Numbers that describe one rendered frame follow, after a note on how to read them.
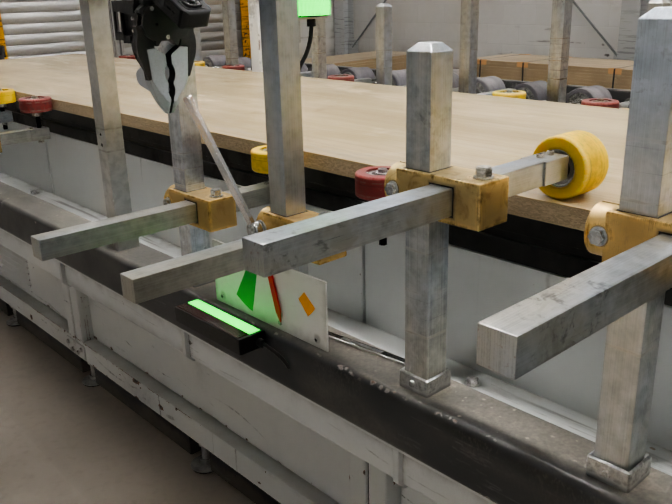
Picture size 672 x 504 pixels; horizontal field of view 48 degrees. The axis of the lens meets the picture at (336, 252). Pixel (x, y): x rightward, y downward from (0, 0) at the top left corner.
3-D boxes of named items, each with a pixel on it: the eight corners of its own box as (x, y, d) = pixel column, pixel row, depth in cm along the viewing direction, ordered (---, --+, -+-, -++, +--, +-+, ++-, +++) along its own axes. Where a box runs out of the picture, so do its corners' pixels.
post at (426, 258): (425, 451, 93) (431, 43, 77) (404, 440, 95) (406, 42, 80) (444, 440, 95) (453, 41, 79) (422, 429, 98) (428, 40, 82)
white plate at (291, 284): (325, 352, 101) (323, 282, 98) (215, 299, 120) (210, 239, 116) (329, 351, 102) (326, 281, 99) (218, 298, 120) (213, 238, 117)
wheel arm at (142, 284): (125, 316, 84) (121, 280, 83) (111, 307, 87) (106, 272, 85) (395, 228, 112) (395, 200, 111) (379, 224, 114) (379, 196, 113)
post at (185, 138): (197, 315, 127) (169, 14, 111) (186, 309, 130) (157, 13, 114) (215, 309, 129) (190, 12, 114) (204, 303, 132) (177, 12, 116)
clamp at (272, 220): (319, 266, 98) (317, 228, 97) (255, 243, 108) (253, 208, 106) (350, 255, 102) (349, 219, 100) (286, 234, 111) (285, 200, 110)
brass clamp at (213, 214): (207, 234, 116) (204, 201, 114) (161, 216, 125) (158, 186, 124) (240, 225, 120) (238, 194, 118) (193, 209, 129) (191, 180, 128)
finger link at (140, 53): (165, 77, 105) (158, 11, 102) (171, 78, 104) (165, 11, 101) (134, 81, 102) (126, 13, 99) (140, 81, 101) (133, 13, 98)
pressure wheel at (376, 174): (383, 257, 108) (383, 177, 104) (344, 244, 114) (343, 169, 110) (421, 243, 113) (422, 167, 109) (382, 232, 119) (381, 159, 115)
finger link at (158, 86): (152, 110, 110) (145, 43, 107) (174, 114, 106) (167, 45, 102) (132, 112, 108) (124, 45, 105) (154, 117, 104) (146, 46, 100)
